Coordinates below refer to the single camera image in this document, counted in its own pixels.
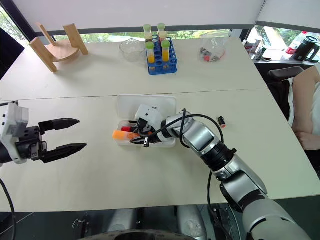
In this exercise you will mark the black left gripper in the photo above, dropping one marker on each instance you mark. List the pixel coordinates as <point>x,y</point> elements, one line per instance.
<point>30,143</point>

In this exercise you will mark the white plastic pencil case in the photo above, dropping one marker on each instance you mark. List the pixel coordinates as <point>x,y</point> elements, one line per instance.
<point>150,102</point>

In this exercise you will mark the white small bottle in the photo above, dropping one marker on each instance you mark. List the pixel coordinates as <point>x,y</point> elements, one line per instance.
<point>257,46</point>

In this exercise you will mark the tan-capped tube red contents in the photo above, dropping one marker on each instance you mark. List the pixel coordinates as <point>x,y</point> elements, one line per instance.
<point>163,37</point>

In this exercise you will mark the orange marker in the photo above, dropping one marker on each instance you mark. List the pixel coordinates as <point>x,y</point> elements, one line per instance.
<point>121,135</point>

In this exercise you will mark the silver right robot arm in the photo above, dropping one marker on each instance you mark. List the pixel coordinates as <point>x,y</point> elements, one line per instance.
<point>202,136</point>

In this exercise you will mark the black white-striped garment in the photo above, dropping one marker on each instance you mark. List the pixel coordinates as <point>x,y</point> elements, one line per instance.
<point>281,96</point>

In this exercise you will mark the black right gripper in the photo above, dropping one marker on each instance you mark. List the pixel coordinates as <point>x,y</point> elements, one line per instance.
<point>143,126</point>

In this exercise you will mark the red marker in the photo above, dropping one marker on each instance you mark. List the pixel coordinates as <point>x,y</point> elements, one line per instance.
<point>127,128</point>

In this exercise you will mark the green-capped tube brown contents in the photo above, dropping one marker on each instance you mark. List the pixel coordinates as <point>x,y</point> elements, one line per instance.
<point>147,32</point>

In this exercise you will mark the blue test tube rack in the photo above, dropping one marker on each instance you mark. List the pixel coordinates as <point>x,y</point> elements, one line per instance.
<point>172,63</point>

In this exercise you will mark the black pitcher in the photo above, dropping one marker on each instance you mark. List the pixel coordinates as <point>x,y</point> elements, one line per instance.
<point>306,48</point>

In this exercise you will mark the green-capped tube orange liquid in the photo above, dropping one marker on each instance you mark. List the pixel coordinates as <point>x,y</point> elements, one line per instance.
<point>165,52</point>
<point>150,53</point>

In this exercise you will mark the green-capped tube pale contents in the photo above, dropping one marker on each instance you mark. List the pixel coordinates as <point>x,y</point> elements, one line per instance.
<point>161,27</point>

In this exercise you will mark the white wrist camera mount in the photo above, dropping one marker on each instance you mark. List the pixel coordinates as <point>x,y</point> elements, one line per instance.
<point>11,125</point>
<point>148,113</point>

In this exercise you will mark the wooden curved rack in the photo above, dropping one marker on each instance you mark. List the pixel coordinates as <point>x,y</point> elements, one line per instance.
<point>62,51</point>

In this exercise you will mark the clear plastic bag with parts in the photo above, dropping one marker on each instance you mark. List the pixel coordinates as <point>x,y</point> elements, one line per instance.
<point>212,51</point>

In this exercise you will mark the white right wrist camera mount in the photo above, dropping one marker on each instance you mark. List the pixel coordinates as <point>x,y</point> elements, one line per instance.
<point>148,113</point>

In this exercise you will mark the clear bottle red label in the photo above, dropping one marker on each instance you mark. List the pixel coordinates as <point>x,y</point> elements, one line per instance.
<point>293,45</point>

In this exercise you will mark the clear glass bowl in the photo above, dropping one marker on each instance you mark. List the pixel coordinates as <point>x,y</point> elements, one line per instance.
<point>131,50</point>

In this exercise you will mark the black chair armrest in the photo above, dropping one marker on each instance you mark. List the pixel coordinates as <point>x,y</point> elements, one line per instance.
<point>285,72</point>

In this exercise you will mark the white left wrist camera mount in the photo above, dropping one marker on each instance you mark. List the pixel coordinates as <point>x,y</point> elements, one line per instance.
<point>11,125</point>

